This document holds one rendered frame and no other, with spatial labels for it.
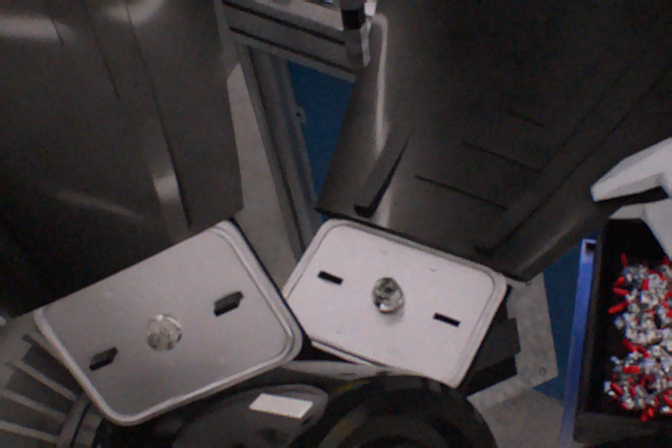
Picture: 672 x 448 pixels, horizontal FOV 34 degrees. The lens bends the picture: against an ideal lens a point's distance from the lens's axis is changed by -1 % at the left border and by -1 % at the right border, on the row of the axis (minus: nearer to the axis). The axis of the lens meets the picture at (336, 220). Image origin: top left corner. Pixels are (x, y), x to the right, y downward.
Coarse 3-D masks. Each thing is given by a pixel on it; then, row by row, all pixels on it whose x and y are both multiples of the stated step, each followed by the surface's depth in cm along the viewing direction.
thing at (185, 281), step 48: (192, 240) 40; (240, 240) 39; (96, 288) 41; (144, 288) 41; (192, 288) 40; (240, 288) 40; (48, 336) 42; (96, 336) 42; (144, 336) 41; (192, 336) 41; (240, 336) 41; (288, 336) 41; (96, 384) 43; (144, 384) 42; (192, 384) 42
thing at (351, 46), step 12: (336, 0) 29; (348, 0) 29; (360, 0) 29; (348, 12) 30; (360, 12) 30; (348, 24) 30; (360, 24) 30; (348, 36) 31; (360, 36) 31; (348, 48) 31; (360, 48) 31; (348, 60) 32; (360, 60) 32
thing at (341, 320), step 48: (336, 240) 50; (384, 240) 49; (288, 288) 48; (336, 288) 48; (432, 288) 47; (480, 288) 47; (336, 336) 47; (384, 336) 46; (432, 336) 46; (480, 336) 46
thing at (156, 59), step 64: (0, 0) 35; (64, 0) 36; (128, 0) 36; (192, 0) 36; (0, 64) 36; (64, 64) 36; (128, 64) 37; (192, 64) 37; (0, 128) 37; (64, 128) 37; (128, 128) 37; (192, 128) 38; (0, 192) 38; (64, 192) 38; (128, 192) 38; (192, 192) 38; (0, 256) 40; (64, 256) 39; (128, 256) 39
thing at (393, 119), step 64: (384, 0) 56; (448, 0) 56; (512, 0) 55; (576, 0) 56; (640, 0) 56; (384, 64) 54; (448, 64) 54; (512, 64) 53; (576, 64) 53; (640, 64) 54; (384, 128) 52; (448, 128) 51; (512, 128) 51; (576, 128) 51; (640, 128) 52; (320, 192) 51; (384, 192) 50; (448, 192) 50; (512, 192) 49; (576, 192) 49; (512, 256) 47
